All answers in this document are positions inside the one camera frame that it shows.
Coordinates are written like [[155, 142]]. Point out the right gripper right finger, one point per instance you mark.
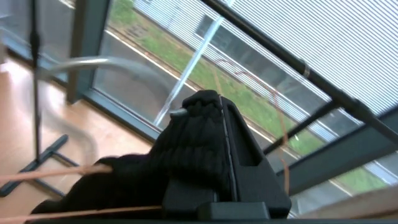
[[258, 183]]

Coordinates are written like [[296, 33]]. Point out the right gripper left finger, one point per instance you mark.
[[183, 196]]

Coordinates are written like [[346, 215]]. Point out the pink clothes hanger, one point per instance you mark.
[[46, 175], [286, 174]]

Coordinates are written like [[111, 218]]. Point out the black clothes rack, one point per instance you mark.
[[280, 51]]

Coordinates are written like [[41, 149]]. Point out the window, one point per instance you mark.
[[84, 46]]

